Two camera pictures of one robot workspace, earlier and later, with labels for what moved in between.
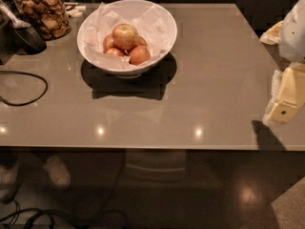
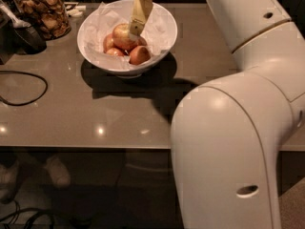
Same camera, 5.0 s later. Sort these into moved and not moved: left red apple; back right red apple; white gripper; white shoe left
Moved: white gripper
Not moved: white shoe left; left red apple; back right red apple
